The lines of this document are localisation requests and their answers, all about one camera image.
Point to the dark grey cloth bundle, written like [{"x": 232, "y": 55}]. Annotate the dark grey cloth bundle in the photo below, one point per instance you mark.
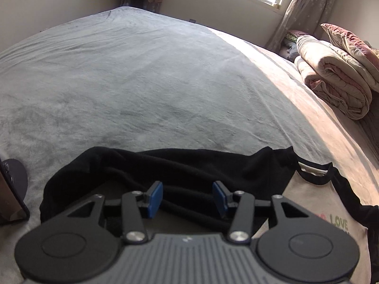
[{"x": 288, "y": 52}]

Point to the maroon and grey pillow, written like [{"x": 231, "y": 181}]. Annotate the maroon and grey pillow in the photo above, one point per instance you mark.
[{"x": 349, "y": 40}]

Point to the beige shirt with black sleeves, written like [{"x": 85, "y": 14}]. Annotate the beige shirt with black sleeves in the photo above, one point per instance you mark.
[{"x": 192, "y": 165}]

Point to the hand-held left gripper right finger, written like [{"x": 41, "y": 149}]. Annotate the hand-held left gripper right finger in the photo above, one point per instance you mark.
[{"x": 220, "y": 198}]

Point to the green patterned cloth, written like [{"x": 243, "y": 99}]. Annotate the green patterned cloth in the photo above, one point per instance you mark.
[{"x": 290, "y": 38}]

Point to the black smartphone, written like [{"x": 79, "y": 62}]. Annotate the black smartphone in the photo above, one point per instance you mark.
[{"x": 10, "y": 204}]

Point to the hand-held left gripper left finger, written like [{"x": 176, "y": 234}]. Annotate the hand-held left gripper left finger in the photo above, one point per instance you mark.
[{"x": 155, "y": 198}]

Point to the folded beige quilt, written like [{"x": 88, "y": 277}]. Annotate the folded beige quilt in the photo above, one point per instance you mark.
[{"x": 331, "y": 80}]

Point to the patterned curtain beside quilt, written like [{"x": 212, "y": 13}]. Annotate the patterned curtain beside quilt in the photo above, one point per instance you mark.
[{"x": 305, "y": 6}]

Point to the bed with grey sheet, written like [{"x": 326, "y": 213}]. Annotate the bed with grey sheet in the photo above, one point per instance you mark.
[{"x": 148, "y": 80}]

